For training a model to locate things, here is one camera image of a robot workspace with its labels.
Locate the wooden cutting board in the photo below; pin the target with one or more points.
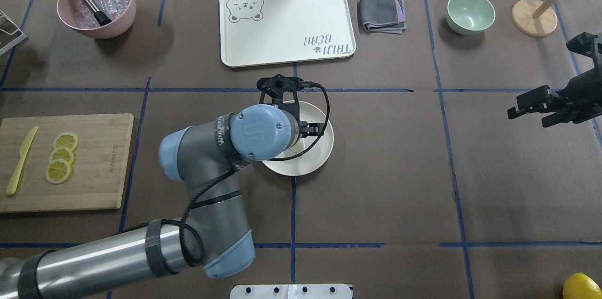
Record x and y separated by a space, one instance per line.
98 173

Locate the cup drying rack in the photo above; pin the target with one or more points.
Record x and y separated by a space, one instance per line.
10 33

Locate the green bowl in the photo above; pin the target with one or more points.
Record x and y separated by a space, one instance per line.
470 17

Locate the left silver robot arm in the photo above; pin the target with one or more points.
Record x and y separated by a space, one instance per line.
383 213

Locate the lemon slice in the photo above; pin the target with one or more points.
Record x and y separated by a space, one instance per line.
64 153
58 171
67 140

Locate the round white plate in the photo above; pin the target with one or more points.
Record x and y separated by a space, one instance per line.
317 156

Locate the yellow plastic knife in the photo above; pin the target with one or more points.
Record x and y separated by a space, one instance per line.
23 152

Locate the yellow lemon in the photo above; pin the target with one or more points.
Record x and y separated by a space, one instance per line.
580 286

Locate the white bear tray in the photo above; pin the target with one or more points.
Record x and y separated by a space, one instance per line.
266 32

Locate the folded grey purple cloths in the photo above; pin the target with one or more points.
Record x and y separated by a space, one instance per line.
387 16

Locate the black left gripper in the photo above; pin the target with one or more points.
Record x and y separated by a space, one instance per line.
312 128

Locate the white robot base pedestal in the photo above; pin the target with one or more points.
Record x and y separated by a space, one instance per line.
293 291

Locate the wooden mug stand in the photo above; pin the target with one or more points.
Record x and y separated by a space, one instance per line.
534 17

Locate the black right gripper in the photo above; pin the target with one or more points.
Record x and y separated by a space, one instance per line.
584 88

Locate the pink bowl with ice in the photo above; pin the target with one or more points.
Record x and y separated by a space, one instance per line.
77 15

